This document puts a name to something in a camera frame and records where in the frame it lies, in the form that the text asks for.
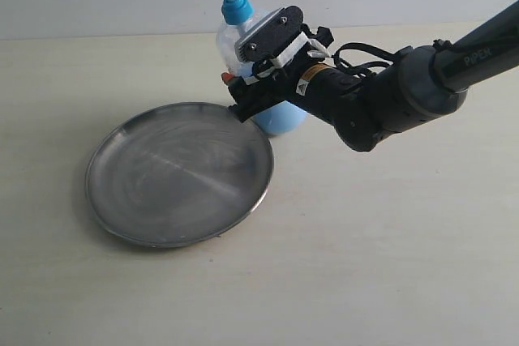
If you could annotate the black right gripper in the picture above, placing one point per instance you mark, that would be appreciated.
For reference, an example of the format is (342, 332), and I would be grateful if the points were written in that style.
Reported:
(255, 97)

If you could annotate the blue pump soap bottle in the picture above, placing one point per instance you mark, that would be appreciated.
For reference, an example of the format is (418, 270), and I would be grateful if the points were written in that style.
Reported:
(239, 18)

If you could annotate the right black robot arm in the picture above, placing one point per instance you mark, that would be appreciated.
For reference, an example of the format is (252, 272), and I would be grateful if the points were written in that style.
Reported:
(366, 103)

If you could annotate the round steel plate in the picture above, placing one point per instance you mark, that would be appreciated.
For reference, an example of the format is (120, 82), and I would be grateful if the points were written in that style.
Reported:
(177, 175)

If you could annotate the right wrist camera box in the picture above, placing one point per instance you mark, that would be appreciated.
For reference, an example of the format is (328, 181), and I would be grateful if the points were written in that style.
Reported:
(278, 37)

